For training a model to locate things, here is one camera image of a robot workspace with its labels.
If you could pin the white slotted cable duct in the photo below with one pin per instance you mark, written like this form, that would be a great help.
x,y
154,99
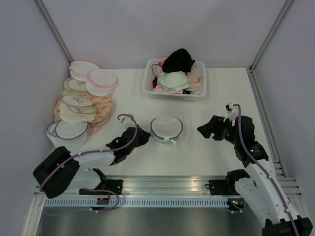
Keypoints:
x,y
137,202

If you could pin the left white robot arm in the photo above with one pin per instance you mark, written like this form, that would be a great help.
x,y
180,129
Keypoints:
x,y
55,174

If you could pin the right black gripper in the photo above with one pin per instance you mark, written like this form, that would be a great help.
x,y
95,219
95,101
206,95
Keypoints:
x,y
214,126

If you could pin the blue-trim mesh bag on pile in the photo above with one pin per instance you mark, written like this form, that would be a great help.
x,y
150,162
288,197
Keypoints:
x,y
70,135

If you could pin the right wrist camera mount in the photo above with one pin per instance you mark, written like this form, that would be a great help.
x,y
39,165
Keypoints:
x,y
232,112

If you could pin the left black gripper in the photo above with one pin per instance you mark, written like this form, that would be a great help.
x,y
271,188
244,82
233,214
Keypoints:
x,y
144,136

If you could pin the pink-trim bag at back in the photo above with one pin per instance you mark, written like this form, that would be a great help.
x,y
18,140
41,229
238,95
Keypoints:
x,y
79,69

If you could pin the beige bag with bra print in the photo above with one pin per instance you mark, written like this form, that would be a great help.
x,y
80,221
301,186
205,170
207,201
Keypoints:
x,y
76,109

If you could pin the white mesh blue-trim laundry bag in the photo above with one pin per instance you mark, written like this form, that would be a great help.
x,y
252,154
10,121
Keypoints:
x,y
166,130

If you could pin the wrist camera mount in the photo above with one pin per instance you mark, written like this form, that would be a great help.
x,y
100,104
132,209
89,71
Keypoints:
x,y
126,120
232,112

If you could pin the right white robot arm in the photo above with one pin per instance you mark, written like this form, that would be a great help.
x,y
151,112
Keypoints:
x,y
256,183

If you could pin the black bra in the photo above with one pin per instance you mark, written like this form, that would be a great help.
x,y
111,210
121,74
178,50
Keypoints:
x,y
179,60

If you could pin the white plastic basket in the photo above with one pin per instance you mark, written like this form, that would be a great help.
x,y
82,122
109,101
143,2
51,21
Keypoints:
x,y
151,69

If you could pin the aluminium frame post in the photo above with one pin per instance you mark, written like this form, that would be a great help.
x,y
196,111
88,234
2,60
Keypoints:
x,y
40,5
271,33

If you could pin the left aluminium frame post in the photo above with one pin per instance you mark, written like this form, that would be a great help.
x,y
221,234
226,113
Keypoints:
x,y
40,5

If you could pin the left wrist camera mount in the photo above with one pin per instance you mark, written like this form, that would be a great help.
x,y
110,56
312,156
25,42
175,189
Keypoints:
x,y
126,120

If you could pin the right aluminium table-edge rail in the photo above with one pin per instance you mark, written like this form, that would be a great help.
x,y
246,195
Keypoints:
x,y
270,138

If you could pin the right aluminium frame post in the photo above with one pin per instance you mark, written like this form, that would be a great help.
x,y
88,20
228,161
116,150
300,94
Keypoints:
x,y
271,33

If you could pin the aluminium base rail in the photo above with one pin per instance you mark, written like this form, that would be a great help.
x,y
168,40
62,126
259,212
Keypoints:
x,y
171,186

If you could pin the beige-trim mesh laundry bag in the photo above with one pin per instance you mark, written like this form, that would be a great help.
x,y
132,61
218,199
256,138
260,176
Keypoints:
x,y
72,86

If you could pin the pink-trim mesh laundry bag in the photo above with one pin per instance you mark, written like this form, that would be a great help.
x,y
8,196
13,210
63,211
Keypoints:
x,y
101,82

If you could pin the white bra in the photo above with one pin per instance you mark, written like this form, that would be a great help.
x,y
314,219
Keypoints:
x,y
175,81

